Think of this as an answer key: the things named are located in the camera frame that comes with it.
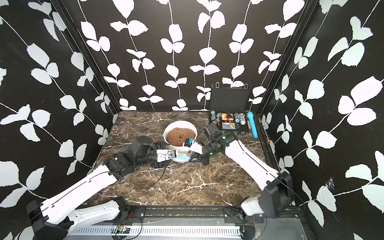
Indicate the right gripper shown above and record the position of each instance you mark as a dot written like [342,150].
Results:
[196,156]

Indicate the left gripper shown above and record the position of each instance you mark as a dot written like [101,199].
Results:
[161,164]

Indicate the white ceramic pot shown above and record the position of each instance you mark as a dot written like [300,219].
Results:
[183,149]

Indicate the teal scrub brush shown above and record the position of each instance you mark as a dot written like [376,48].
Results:
[182,157]

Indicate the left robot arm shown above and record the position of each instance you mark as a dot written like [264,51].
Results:
[55,218]

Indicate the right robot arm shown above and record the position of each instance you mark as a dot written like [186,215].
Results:
[277,188]

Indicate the brown mud in pot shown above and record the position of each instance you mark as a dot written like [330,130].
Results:
[177,136]

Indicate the playing card deck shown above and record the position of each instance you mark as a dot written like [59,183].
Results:
[229,126]

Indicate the black open case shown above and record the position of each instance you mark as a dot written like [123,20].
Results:
[228,105]

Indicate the small circuit board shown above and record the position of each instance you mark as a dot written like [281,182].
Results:
[123,230]

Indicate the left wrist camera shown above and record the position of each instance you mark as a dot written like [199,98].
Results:
[165,155]

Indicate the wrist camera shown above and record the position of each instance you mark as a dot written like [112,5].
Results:
[165,155]
[193,146]

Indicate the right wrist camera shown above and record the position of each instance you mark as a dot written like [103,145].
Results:
[193,146]

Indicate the black mounting rail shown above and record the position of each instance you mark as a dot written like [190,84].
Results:
[137,214]

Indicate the white slotted cable duct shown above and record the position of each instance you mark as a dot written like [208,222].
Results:
[163,231]

